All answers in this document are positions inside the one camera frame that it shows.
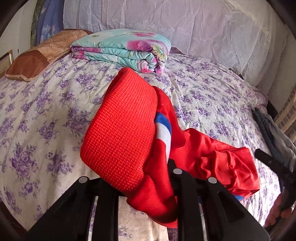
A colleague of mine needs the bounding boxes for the dark jeans pile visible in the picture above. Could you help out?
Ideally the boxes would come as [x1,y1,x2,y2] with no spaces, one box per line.
[251,108,284,164]

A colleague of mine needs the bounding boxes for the folded teal floral quilt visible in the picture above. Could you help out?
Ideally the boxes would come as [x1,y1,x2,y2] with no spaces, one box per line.
[70,29,171,74]

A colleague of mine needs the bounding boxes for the white lace cover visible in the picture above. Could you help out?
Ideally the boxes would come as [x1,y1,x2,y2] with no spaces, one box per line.
[63,1,288,92]

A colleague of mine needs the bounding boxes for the red pants with striped band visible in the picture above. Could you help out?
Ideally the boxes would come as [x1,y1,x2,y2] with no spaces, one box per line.
[80,68,260,228]

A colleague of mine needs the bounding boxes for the beige checked curtain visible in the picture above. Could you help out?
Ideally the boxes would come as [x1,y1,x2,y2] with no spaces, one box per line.
[273,90,296,135]

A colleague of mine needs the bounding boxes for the person's right hand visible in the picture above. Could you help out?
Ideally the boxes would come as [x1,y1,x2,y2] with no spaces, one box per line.
[264,193,293,227]

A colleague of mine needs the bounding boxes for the brown orange pillow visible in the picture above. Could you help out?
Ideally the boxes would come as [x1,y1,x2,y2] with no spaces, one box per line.
[5,29,92,82]

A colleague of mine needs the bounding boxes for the grey garment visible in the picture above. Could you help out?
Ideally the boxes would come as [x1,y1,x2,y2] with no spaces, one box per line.
[263,114,295,172]

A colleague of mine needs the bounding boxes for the blue patterned cloth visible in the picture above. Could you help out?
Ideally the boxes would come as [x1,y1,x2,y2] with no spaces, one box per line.
[36,0,64,45]

